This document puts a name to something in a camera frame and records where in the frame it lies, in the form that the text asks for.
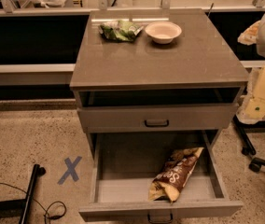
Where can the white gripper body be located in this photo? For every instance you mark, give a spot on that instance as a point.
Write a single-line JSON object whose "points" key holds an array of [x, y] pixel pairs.
{"points": [[253, 110]]}

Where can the brown sea salt chip bag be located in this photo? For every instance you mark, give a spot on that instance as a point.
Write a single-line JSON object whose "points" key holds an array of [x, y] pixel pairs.
{"points": [[174, 175]]}

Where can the closed grey upper drawer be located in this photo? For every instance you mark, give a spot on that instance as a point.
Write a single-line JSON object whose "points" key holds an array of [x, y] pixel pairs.
{"points": [[127, 119]]}

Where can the grey cabinet with counter top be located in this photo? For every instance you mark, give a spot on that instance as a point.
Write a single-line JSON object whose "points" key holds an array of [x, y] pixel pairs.
{"points": [[196, 68]]}

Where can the open grey middle drawer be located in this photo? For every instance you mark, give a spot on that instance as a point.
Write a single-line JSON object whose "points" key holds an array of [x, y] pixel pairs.
{"points": [[125, 165]]}

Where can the green chip bag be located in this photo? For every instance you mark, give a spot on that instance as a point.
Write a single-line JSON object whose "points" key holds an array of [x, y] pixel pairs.
{"points": [[119, 30]]}

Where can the white paper bowl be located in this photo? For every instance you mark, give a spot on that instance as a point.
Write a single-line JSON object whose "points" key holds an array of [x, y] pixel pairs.
{"points": [[163, 32]]}

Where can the blue tape X mark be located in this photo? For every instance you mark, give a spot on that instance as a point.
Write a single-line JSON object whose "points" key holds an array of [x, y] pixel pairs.
{"points": [[70, 170]]}

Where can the black drawer handle upper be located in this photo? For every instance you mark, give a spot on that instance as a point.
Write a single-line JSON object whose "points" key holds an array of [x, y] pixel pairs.
{"points": [[156, 123]]}

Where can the black drawer handle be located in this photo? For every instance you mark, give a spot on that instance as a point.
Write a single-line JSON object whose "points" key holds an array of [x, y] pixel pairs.
{"points": [[160, 219], [156, 123]]}

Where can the black drawer handle lower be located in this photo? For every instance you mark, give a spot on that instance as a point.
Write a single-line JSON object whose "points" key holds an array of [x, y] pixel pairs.
{"points": [[160, 219]]}

